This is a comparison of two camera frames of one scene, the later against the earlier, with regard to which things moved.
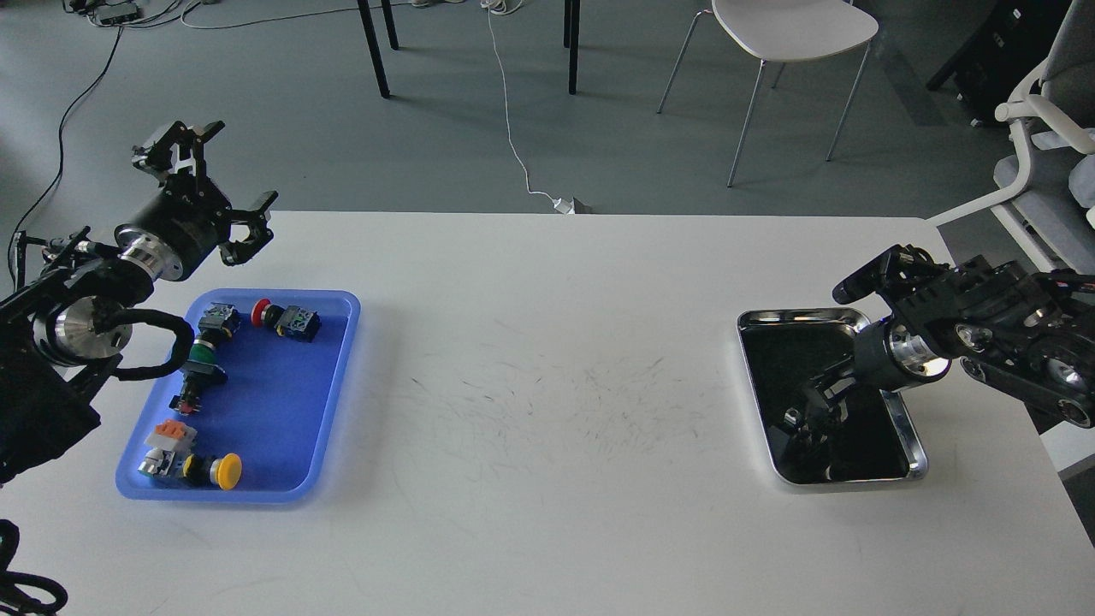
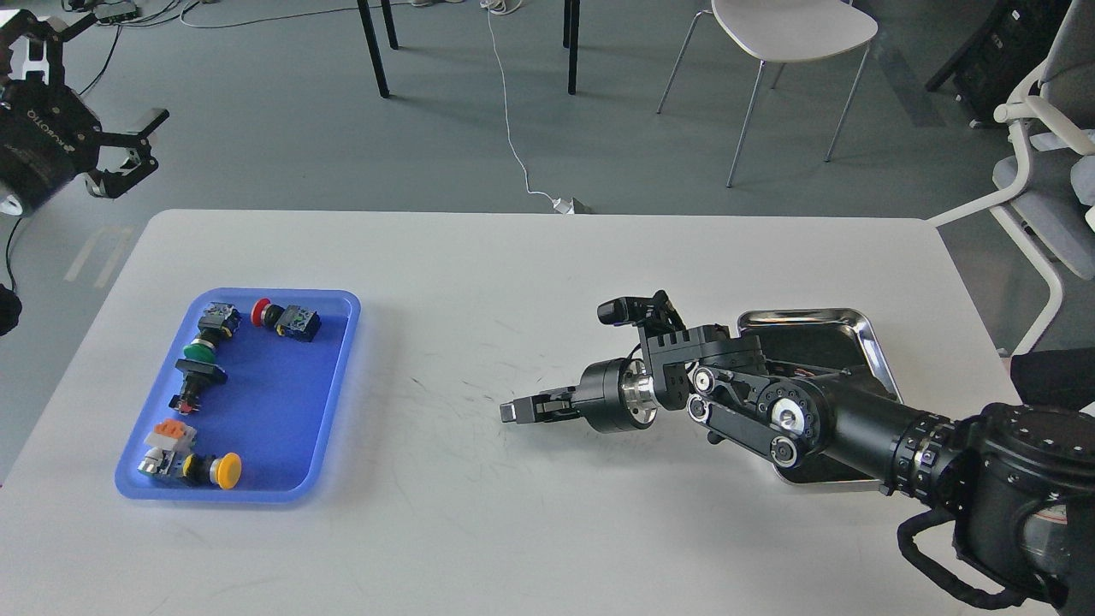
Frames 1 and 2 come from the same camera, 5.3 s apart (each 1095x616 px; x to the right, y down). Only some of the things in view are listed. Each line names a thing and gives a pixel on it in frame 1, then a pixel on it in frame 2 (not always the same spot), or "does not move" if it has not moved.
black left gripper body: x=186 y=223 → x=50 y=138
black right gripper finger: x=816 y=400 → x=551 y=405
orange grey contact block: x=171 y=435 does not move
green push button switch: x=219 y=322 does not move
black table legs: x=571 y=25 does not move
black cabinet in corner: x=997 y=51 does not move
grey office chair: x=1053 y=105 does not move
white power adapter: x=565 y=207 does not move
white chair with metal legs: x=784 y=31 does not move
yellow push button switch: x=225 y=470 does not move
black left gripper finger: x=160 y=154 → x=54 y=31
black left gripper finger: x=257 y=220 → x=109 y=185
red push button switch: x=300 y=322 does not move
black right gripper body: x=890 y=358 → x=618 y=396
